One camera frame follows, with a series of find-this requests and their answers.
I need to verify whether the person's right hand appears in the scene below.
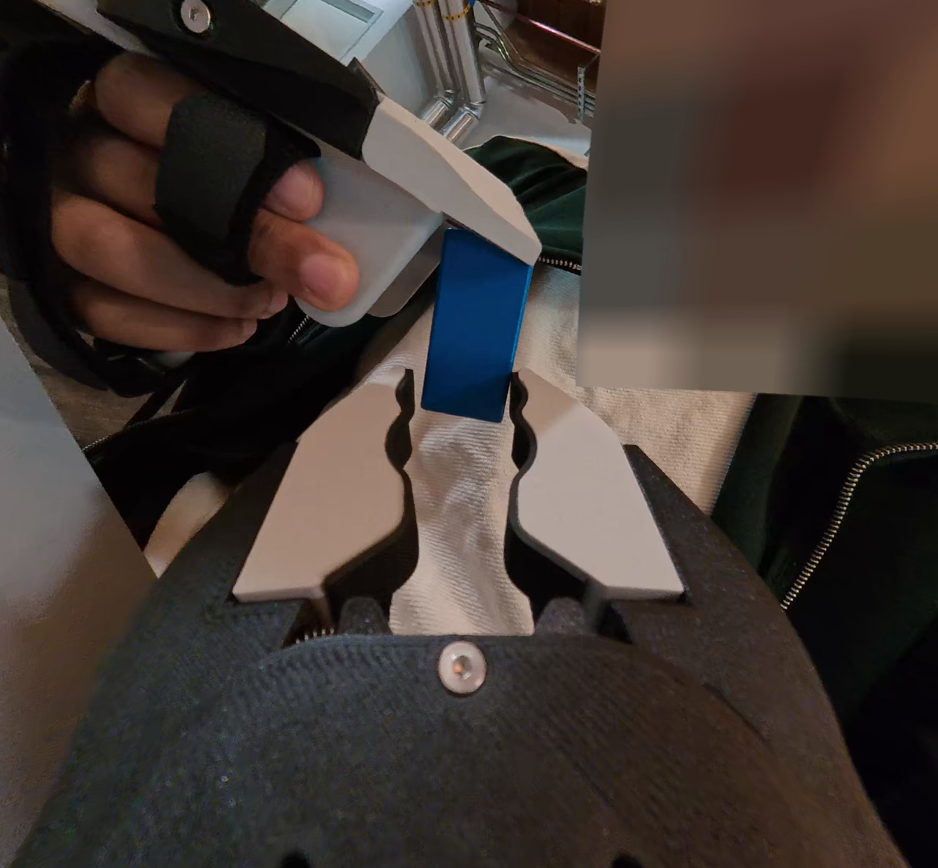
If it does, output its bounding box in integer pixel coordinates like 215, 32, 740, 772
51, 53, 362, 354

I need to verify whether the blue rectangular block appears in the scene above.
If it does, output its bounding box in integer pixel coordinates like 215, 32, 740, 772
421, 227, 534, 423

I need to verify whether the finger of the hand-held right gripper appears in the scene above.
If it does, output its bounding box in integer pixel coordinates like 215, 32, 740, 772
372, 222, 449, 318
293, 97, 543, 330

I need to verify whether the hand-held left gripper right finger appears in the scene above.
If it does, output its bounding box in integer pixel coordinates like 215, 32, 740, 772
506, 370, 687, 623

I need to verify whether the bundle of silver ducts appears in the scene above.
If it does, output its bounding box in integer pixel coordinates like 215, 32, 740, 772
392, 0, 488, 144

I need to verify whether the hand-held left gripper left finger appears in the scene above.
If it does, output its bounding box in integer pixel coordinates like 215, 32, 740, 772
232, 368, 420, 627

